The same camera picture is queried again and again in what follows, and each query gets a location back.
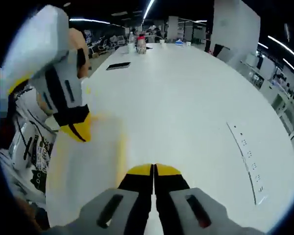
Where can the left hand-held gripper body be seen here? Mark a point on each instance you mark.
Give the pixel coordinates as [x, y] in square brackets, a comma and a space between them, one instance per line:
[39, 41]

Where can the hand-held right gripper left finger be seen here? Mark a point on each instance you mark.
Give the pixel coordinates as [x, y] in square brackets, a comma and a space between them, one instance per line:
[112, 208]

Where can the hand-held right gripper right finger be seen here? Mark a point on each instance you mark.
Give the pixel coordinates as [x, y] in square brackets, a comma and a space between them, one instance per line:
[193, 210]

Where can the red lid jar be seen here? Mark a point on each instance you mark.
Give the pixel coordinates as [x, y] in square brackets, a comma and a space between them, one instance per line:
[141, 45]

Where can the blue tissue box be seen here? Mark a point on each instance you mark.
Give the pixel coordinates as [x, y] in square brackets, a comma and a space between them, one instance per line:
[179, 42]

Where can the white ceiling light strip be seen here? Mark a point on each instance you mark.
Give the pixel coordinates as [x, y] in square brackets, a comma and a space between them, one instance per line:
[284, 45]
[88, 20]
[149, 7]

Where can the black phone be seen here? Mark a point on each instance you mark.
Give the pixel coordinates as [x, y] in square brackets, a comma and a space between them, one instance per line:
[118, 66]

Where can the group of office chairs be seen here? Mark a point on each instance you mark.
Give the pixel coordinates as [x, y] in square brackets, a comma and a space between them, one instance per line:
[112, 40]

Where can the clear water bottle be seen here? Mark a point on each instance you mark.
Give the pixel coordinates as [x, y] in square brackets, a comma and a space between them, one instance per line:
[131, 44]

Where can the person's bare leg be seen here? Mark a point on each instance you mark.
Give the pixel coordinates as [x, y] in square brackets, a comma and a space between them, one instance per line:
[29, 215]

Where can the white paper cup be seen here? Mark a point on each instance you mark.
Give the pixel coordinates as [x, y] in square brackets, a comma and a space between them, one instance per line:
[188, 44]
[162, 43]

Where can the slim white pillar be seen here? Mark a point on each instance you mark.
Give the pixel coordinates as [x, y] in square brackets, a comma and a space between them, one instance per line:
[172, 28]

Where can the white cabinet row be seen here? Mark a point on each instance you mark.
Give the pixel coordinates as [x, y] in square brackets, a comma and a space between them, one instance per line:
[284, 110]

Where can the black panel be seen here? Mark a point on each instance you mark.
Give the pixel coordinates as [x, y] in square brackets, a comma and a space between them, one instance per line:
[220, 50]

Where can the large white pillar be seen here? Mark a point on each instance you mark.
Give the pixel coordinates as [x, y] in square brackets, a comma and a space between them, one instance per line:
[235, 29]

